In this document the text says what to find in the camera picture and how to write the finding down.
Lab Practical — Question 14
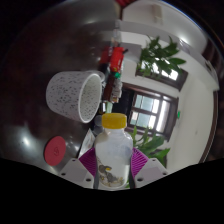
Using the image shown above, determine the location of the clear bottle with yellow cap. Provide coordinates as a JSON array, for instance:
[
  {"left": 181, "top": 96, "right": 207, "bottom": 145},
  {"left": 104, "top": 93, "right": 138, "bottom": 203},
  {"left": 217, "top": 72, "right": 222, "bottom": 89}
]
[{"left": 93, "top": 112, "right": 134, "bottom": 191}]

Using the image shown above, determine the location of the white wall heater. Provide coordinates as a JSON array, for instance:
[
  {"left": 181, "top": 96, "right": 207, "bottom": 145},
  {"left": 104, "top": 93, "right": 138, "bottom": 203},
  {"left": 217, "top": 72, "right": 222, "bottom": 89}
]
[{"left": 151, "top": 3, "right": 167, "bottom": 25}]

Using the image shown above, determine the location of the white speckled mug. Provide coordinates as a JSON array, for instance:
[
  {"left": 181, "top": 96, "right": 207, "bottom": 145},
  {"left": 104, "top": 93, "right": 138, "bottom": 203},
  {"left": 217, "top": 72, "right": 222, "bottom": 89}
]
[{"left": 45, "top": 70, "right": 106, "bottom": 124}]

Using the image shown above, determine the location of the dark wooden glazed door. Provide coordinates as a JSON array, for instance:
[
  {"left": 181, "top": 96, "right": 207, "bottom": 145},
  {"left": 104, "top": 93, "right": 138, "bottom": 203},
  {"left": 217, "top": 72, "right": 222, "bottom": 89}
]
[{"left": 128, "top": 84, "right": 179, "bottom": 138}]

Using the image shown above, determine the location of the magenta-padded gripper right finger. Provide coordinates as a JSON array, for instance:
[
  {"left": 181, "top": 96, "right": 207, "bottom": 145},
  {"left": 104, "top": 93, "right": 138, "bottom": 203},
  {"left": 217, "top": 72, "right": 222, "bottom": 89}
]
[{"left": 128, "top": 147, "right": 170, "bottom": 189}]

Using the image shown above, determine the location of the dark framed window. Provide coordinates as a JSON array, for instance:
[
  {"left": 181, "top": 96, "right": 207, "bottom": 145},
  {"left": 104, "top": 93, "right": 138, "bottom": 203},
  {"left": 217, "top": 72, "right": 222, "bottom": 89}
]
[{"left": 135, "top": 59, "right": 188, "bottom": 92}]

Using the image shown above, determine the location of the small potted green plant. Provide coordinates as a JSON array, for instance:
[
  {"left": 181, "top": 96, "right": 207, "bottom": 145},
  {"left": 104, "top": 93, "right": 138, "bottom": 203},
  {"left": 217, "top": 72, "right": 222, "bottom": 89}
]
[{"left": 138, "top": 35, "right": 187, "bottom": 79}]

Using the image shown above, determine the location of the flat round red coaster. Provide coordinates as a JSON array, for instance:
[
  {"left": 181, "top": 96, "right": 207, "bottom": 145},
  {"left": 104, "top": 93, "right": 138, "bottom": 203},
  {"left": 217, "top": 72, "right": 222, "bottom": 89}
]
[{"left": 43, "top": 135, "right": 67, "bottom": 167}]

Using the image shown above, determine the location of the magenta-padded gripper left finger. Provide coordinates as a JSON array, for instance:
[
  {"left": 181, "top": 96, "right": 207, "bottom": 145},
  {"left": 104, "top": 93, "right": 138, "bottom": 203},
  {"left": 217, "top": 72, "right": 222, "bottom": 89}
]
[{"left": 59, "top": 147, "right": 100, "bottom": 190}]

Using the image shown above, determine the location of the large potted green plant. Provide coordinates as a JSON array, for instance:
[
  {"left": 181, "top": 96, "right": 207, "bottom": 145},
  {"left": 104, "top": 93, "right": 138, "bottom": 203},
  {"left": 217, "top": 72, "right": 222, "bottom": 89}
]
[{"left": 128, "top": 125, "right": 171, "bottom": 168}]

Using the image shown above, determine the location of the red plastic container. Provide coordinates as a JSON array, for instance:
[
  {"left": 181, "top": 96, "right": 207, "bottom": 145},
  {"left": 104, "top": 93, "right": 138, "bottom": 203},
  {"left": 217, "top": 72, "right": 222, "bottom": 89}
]
[{"left": 99, "top": 46, "right": 127, "bottom": 73}]

